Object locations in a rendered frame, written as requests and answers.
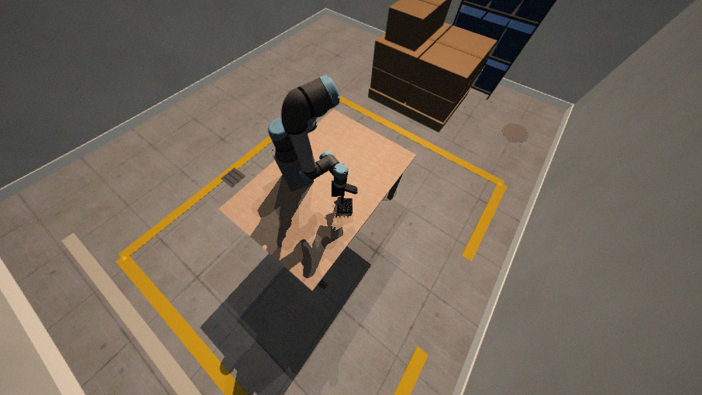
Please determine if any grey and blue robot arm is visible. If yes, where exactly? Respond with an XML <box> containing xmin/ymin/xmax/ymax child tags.
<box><xmin>268</xmin><ymin>75</ymin><xmax>358</xmax><ymax>194</ymax></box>

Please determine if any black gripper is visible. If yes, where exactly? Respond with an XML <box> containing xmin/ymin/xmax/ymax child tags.
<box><xmin>332</xmin><ymin>180</ymin><xmax>345</xmax><ymax>210</ymax></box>

